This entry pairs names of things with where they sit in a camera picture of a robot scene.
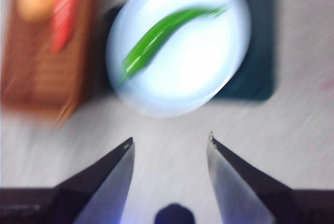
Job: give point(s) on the brown wicker basket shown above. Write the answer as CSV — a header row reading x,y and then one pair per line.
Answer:
x,y
44,77

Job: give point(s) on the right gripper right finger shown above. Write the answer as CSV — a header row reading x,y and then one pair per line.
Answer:
x,y
242,192

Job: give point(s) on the orange toy carrot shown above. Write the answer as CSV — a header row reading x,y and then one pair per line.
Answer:
x,y
65,17

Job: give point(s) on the blue round plate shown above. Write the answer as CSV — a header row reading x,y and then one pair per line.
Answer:
x,y
188,72

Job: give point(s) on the green pepper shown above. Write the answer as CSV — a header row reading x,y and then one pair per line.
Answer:
x,y
156,36

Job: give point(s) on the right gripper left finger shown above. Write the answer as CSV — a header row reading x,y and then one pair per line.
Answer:
x,y
99,190

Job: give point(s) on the black rectangular tray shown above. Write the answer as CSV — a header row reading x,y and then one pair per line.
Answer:
x,y
258,59

